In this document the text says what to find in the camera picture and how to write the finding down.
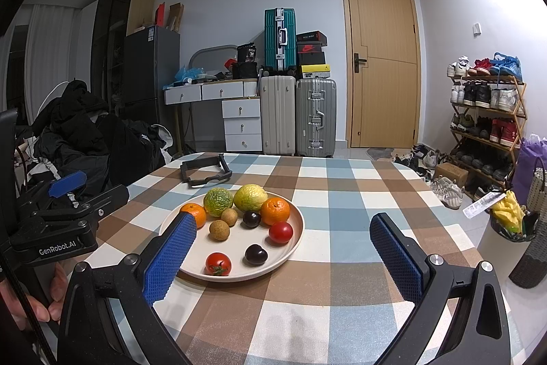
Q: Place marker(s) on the cream round plate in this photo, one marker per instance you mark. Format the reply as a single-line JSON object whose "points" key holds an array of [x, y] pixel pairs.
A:
{"points": [[239, 239]]}

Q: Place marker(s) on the blue plastic bag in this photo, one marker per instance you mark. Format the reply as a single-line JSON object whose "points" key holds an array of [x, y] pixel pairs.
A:
{"points": [[190, 73]]}

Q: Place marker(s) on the wooden door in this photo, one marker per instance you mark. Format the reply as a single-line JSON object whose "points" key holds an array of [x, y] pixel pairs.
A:
{"points": [[384, 91]]}

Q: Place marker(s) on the dark plum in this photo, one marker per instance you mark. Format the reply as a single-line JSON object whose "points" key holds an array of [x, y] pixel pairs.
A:
{"points": [[252, 219], [255, 255]]}

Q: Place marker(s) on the white woven basket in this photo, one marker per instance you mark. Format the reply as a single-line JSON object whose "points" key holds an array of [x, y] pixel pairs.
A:
{"points": [[539, 194]]}

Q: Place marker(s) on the brown cardboard pieces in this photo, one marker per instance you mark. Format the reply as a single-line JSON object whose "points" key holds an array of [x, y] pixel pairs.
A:
{"points": [[176, 17]]}

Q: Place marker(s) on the scattered loose shoes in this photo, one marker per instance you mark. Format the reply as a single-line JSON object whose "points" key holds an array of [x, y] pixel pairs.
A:
{"points": [[448, 192]]}

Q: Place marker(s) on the red tomato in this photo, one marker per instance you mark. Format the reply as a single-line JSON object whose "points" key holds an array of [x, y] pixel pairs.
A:
{"points": [[218, 262], [280, 233]]}

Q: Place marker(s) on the silver suitcase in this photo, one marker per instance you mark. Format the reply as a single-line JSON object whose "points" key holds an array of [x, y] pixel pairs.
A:
{"points": [[316, 117]]}

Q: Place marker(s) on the dark tall cabinet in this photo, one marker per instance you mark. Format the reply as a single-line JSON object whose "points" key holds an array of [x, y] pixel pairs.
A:
{"points": [[111, 31]]}

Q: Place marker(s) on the grey door mat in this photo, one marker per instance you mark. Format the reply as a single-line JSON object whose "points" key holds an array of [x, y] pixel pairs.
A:
{"points": [[380, 153]]}

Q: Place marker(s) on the white paper label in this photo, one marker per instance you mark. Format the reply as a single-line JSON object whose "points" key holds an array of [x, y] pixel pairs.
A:
{"points": [[480, 207]]}

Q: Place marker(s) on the yellow black shoe box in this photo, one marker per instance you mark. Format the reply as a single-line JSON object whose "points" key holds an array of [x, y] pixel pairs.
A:
{"points": [[315, 71]]}

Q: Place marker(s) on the black plastic frame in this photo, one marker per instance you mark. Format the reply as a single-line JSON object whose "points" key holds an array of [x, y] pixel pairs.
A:
{"points": [[185, 170]]}

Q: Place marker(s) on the pile of dark clothes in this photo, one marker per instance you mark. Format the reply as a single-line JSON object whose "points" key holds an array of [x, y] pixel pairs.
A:
{"points": [[85, 134]]}

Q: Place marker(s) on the brown cardboard box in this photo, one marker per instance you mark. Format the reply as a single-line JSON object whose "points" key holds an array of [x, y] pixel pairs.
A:
{"points": [[451, 173]]}

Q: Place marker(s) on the small black basket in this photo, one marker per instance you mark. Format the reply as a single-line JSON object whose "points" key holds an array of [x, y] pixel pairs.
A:
{"points": [[532, 226]]}

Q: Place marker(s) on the wooden shoe rack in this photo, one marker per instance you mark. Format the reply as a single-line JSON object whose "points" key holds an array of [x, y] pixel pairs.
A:
{"points": [[487, 78]]}

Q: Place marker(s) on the black bag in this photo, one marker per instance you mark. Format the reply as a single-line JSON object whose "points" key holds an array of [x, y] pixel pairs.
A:
{"points": [[247, 71]]}

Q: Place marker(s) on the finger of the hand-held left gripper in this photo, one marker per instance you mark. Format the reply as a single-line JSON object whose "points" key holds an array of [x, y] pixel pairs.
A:
{"points": [[107, 200], [66, 183]]}

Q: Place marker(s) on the dark grey fridge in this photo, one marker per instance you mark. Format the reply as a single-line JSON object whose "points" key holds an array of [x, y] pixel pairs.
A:
{"points": [[149, 65]]}

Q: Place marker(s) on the teal suitcase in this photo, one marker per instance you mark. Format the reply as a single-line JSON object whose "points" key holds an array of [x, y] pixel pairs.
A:
{"points": [[273, 44]]}

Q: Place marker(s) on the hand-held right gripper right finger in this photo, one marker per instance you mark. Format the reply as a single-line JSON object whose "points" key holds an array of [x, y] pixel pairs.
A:
{"points": [[399, 258]]}

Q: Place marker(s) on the purple bag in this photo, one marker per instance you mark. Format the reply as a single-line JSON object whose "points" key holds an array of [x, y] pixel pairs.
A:
{"points": [[527, 159]]}

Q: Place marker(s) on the white curtain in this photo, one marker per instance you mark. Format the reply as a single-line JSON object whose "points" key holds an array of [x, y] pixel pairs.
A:
{"points": [[47, 48]]}

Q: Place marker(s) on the rows of assorted shoes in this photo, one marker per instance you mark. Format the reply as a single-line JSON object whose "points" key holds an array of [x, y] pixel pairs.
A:
{"points": [[474, 93]]}

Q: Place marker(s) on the yellow-green citrus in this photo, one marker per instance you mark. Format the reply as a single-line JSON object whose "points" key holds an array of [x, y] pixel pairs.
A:
{"points": [[252, 197]]}

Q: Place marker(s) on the dark woven basket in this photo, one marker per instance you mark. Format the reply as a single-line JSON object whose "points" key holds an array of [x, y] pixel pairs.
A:
{"points": [[530, 266]]}

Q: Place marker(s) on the yellow cloth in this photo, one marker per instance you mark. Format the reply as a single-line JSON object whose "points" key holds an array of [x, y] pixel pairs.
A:
{"points": [[508, 213]]}

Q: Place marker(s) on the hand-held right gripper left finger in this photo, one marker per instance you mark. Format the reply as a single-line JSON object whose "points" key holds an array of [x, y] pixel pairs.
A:
{"points": [[169, 258]]}

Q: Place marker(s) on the white desk with drawers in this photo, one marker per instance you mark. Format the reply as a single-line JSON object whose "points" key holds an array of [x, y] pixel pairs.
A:
{"points": [[241, 125]]}

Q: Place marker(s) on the person's left hand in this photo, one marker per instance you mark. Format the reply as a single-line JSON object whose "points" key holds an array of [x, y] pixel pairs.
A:
{"points": [[57, 283]]}

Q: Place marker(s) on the red flat box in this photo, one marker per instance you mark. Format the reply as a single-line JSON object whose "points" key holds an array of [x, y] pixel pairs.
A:
{"points": [[160, 15]]}

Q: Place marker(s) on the orange tangerine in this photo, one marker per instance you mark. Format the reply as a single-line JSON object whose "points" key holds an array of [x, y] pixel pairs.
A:
{"points": [[197, 213], [275, 212]]}

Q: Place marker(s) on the beige suitcase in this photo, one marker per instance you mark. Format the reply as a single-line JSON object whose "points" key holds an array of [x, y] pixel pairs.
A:
{"points": [[277, 117]]}

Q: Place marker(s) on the green wrinkled citrus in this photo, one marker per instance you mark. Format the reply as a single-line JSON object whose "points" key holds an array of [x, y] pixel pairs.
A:
{"points": [[218, 201]]}

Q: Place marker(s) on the black printed pouch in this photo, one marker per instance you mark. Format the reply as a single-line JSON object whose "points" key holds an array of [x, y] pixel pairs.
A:
{"points": [[247, 53]]}

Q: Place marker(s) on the grey arched frame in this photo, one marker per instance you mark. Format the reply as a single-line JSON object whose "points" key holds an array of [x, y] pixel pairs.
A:
{"points": [[205, 50]]}

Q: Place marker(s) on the brown longan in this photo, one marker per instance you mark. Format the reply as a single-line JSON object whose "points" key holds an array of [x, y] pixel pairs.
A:
{"points": [[230, 217], [219, 230]]}

